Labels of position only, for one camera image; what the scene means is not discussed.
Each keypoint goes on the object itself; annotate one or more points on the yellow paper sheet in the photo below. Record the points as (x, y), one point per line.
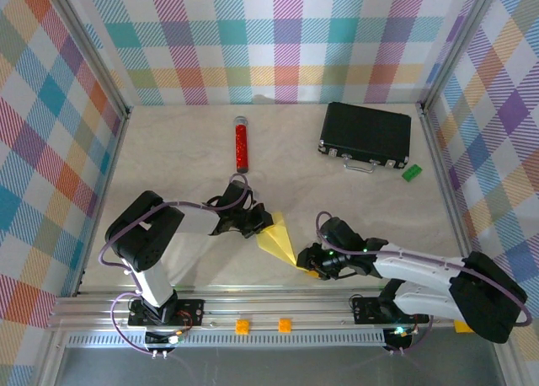
(278, 240)

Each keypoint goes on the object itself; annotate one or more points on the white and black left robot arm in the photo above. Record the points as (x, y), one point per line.
(143, 230)

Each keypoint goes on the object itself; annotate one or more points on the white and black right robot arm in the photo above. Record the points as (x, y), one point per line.
(484, 297)

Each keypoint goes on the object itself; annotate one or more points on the small orange toy brick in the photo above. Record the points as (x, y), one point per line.
(242, 326)
(285, 325)

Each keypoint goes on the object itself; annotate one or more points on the red glitter microphone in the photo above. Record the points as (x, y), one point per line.
(241, 141)

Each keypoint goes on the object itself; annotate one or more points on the black connector box with LED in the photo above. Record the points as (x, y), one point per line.
(158, 339)
(400, 339)

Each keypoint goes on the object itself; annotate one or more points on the green toy brick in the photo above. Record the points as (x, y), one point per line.
(412, 172)

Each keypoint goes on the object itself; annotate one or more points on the flat yellow toy brick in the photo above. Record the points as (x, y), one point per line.
(461, 328)

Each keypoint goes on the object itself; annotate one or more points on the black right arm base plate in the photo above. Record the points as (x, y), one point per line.
(364, 312)

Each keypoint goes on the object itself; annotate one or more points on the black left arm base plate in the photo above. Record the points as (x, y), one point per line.
(193, 312)

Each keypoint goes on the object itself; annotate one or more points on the aluminium corner post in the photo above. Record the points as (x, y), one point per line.
(89, 44)
(459, 44)

